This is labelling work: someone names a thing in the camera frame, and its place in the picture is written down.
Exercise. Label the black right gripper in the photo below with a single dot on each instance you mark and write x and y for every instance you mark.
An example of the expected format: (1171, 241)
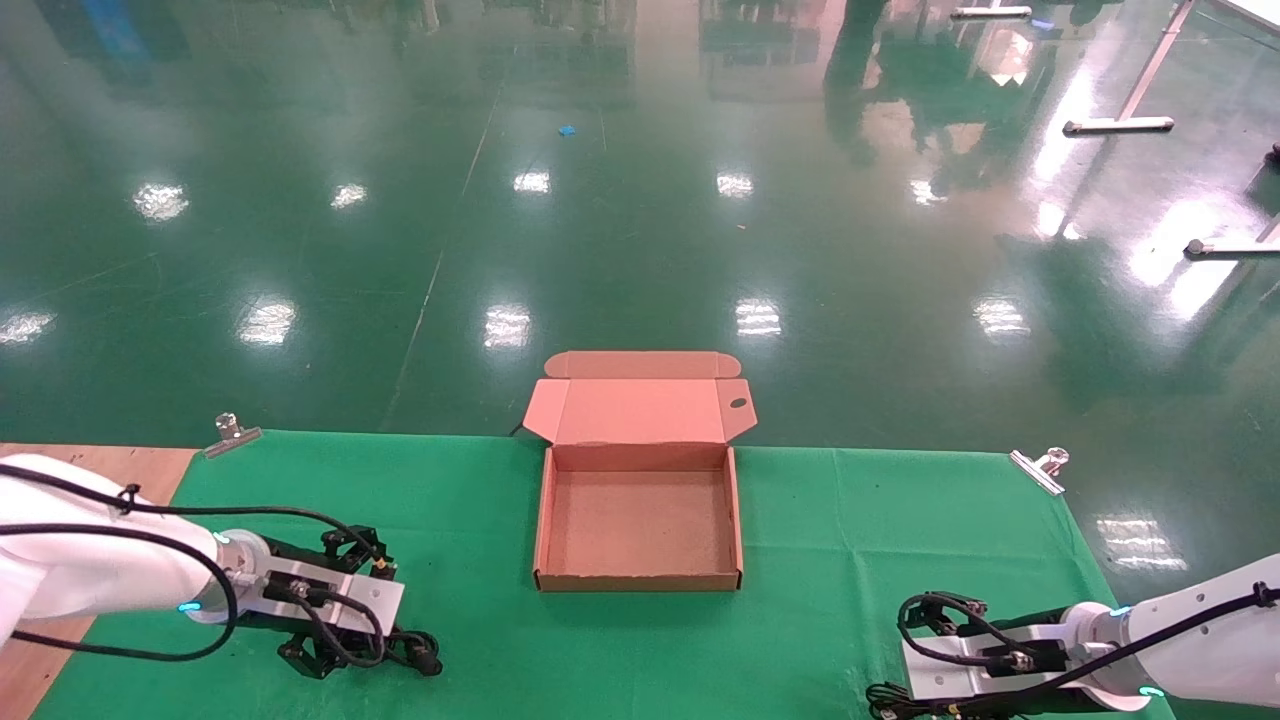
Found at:
(1030, 620)

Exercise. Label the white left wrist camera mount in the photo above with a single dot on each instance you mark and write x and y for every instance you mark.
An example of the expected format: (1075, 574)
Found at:
(340, 595)

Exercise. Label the metal binder clip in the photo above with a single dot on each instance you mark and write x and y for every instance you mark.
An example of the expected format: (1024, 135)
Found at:
(232, 436)
(1038, 470)

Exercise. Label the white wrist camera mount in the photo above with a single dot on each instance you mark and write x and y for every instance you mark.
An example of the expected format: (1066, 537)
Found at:
(950, 670)
(340, 595)

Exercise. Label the open cardboard box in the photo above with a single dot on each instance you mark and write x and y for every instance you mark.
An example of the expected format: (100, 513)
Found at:
(640, 520)

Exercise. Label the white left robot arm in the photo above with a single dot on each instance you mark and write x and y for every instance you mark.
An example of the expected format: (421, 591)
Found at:
(90, 570)

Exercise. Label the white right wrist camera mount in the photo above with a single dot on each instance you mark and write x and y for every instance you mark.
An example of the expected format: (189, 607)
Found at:
(950, 670)

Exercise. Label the white desk with T-feet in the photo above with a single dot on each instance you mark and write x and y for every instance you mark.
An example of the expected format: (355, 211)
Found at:
(1115, 125)

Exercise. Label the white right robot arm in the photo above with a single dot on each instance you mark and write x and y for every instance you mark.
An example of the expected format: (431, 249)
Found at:
(1210, 640)

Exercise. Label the green tablecloth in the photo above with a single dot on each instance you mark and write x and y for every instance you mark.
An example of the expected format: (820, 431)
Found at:
(820, 560)

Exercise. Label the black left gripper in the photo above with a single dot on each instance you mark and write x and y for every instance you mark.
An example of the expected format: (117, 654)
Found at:
(250, 615)

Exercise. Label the white desk foot bar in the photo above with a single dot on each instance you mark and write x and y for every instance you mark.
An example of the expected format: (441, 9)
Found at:
(990, 12)

